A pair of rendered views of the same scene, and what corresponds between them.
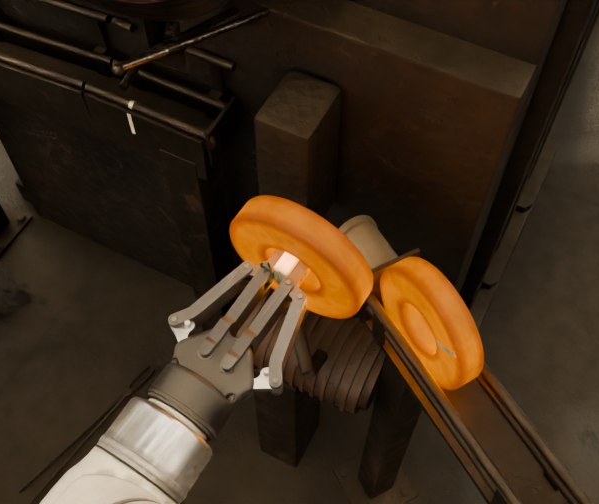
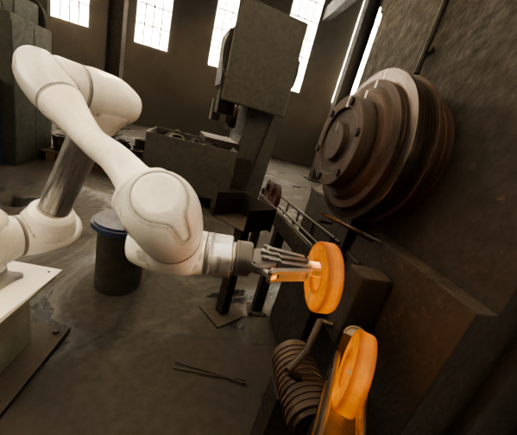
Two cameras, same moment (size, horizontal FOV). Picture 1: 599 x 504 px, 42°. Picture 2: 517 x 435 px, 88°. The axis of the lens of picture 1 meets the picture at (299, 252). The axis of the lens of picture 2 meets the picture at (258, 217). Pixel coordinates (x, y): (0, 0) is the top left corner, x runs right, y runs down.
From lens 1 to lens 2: 0.50 m
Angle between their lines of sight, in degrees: 53
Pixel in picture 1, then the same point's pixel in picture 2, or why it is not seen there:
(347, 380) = (299, 399)
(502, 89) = (469, 305)
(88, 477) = not seen: hidden behind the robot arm
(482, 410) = not seen: outside the picture
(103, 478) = not seen: hidden behind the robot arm
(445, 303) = (366, 345)
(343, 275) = (330, 270)
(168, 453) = (220, 243)
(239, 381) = (261, 263)
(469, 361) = (356, 385)
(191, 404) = (242, 246)
